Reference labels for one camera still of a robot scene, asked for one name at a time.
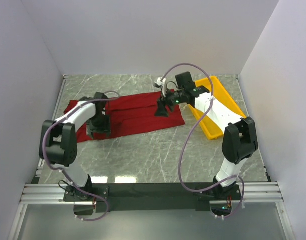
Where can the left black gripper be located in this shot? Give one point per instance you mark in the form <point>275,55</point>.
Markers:
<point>104,128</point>

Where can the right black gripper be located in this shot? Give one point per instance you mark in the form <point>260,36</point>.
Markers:
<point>162,102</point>

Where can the red t shirt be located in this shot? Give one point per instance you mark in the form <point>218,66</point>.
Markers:
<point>134,114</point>

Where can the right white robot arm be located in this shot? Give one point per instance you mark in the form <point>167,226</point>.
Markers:
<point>239,133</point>

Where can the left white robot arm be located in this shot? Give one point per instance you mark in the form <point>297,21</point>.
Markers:
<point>58,142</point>

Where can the yellow plastic tray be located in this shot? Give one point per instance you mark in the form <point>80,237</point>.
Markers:
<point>224,109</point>

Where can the black base crossbar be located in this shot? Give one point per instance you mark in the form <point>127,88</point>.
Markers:
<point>160,196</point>

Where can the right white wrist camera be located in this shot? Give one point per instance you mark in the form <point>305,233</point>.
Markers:
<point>160,83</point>

